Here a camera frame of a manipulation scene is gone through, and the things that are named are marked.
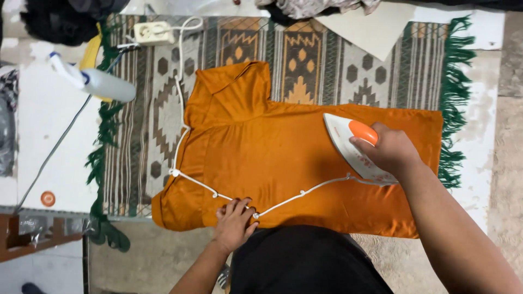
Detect person's left hand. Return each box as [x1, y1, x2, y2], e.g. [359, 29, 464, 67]
[212, 197, 260, 254]

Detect person's right hand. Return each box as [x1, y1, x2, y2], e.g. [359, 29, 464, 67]
[349, 122, 422, 177]

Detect white and orange clothes iron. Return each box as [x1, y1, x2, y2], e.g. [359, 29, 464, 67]
[323, 113, 399, 186]

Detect orange garment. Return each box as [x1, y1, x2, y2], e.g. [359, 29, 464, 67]
[151, 61, 444, 239]

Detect patterned rug with green fringe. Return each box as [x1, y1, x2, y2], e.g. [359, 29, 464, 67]
[85, 14, 476, 218]

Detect white paper sheet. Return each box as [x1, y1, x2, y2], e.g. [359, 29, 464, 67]
[315, 4, 417, 62]

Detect person's black clothing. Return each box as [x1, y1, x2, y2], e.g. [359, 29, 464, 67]
[230, 225, 394, 294]

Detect heap of patterned clothes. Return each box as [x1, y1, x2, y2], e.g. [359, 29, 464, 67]
[255, 0, 381, 20]

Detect white power strip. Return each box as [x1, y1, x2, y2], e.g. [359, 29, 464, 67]
[133, 21, 175, 46]

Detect white spray bottle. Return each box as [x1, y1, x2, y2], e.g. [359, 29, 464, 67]
[48, 52, 137, 103]

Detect yellow cloth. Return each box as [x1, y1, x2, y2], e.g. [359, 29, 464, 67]
[79, 22, 112, 103]

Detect heap of dark clothes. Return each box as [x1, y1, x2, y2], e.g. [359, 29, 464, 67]
[20, 0, 130, 46]

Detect brown wooden furniture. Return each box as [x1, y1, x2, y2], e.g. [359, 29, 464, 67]
[0, 213, 84, 263]

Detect grey patterned cloth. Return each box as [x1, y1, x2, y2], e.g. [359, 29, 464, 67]
[0, 69, 19, 178]

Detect white iron power cord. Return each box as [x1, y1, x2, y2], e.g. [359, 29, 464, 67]
[152, 16, 399, 219]

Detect grey cable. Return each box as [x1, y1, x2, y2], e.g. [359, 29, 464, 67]
[15, 44, 137, 213]

